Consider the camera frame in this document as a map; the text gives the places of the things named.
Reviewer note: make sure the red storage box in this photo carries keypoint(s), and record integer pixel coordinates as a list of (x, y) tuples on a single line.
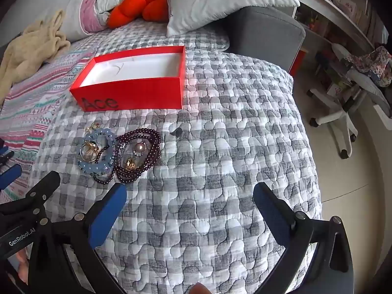
[(298, 64)]

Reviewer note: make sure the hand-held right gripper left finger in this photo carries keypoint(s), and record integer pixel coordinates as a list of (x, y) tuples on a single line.
[(107, 216)]

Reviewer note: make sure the floral cloth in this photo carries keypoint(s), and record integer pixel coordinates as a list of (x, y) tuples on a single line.
[(376, 64)]

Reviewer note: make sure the grey checked quilt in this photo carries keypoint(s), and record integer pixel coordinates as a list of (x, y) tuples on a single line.
[(229, 159)]

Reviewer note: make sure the white printed pillow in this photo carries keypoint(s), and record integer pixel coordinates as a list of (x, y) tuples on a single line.
[(220, 0)]

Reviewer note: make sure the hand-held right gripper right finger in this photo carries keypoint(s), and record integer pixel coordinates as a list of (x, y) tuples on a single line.
[(269, 213)]

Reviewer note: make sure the beige fleece cloth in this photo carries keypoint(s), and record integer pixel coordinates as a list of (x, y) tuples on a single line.
[(27, 49)]

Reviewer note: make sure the grey checked seat pad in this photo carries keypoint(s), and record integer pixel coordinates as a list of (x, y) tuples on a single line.
[(171, 38)]

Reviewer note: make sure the striped patterned blanket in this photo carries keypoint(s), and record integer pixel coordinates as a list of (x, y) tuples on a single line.
[(36, 113)]

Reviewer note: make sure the pearl pendant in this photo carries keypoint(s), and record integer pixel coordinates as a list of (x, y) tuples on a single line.
[(139, 149)]

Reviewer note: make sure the white office chair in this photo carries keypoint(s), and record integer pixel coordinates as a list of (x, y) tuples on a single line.
[(340, 119)]

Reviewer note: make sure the red cardboard box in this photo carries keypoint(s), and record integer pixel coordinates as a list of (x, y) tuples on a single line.
[(131, 93)]

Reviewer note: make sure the orange knot cushion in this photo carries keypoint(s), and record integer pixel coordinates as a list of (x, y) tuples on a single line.
[(134, 6)]

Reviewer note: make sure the pink and white pillow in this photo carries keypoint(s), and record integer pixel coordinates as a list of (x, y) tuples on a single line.
[(98, 6)]

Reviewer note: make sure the grey sofa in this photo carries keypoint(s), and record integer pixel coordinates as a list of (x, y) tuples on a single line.
[(269, 36)]

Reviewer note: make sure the person's right hand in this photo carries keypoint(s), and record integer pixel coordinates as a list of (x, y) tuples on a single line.
[(199, 289)]

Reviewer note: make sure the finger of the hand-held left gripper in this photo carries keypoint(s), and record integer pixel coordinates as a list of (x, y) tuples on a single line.
[(39, 191), (10, 176)]

